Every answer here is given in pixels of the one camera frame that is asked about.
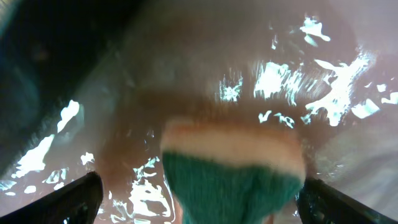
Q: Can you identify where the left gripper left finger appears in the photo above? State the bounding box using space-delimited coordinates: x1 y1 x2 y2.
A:
1 172 103 224

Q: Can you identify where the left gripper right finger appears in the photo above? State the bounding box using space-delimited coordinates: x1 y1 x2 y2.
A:
296 178 397 224

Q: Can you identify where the green and pink sponge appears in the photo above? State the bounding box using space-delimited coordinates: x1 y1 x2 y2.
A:
160 119 306 224

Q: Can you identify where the black tray with reddish water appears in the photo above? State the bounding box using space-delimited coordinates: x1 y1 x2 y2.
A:
1 0 397 223

